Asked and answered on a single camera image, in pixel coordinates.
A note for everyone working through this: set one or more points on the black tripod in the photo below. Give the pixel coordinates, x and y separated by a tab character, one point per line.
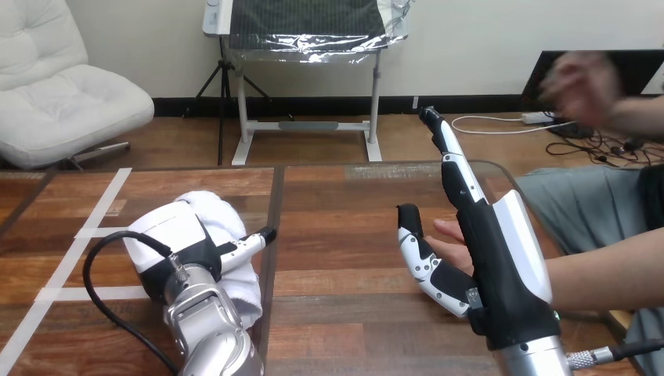
222	88

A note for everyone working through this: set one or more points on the white towel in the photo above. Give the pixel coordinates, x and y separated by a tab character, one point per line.
223	215

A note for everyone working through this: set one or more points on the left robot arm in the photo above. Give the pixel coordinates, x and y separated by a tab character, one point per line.
210	322

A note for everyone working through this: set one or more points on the dark screen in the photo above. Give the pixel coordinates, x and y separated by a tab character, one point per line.
640	70

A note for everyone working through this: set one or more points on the person's hand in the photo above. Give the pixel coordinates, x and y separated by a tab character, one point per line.
583	88
456	251

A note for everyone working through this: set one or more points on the white cushioned chair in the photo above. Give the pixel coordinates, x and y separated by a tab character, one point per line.
57	98

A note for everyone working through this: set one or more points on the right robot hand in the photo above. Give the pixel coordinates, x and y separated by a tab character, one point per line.
498	270

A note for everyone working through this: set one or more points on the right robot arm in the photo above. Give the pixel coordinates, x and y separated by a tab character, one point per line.
534	360

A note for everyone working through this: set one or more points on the person's body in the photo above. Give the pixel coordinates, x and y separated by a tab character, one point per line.
586	207

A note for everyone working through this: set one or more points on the white power strip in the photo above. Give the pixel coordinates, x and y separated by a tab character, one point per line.
537	118

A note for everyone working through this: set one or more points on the person's forearm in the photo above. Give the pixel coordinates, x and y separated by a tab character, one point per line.
640	114
607	275

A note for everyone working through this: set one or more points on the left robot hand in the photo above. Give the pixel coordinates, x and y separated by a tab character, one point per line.
166	233

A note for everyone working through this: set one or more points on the white desk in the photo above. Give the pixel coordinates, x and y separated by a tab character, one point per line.
306	126

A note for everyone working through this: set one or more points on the foil sheet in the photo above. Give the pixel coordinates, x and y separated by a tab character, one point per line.
311	39

